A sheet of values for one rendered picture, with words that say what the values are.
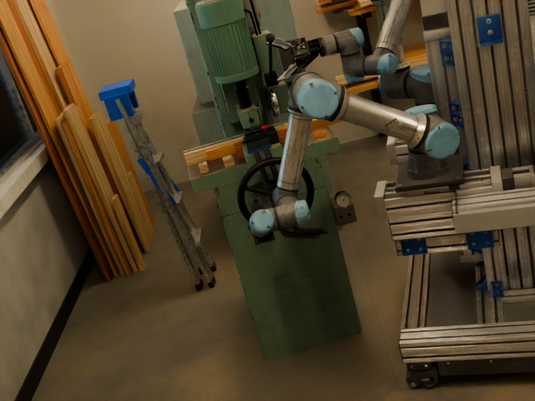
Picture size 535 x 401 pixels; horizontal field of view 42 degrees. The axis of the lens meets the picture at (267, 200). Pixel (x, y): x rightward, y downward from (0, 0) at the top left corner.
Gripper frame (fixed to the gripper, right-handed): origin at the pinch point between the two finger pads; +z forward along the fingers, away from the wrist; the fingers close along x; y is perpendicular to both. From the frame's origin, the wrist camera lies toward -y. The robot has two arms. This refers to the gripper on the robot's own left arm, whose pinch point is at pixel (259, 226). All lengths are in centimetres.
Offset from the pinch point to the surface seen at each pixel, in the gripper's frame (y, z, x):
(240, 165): -26.4, 12.2, -0.7
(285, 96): -54, 33, 26
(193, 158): -36.7, 26.0, -18.2
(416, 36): -128, 225, 150
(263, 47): -74, 23, 21
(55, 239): -38, 142, -111
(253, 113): -45.7, 14.3, 9.5
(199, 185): -23.0, 13.8, -18.3
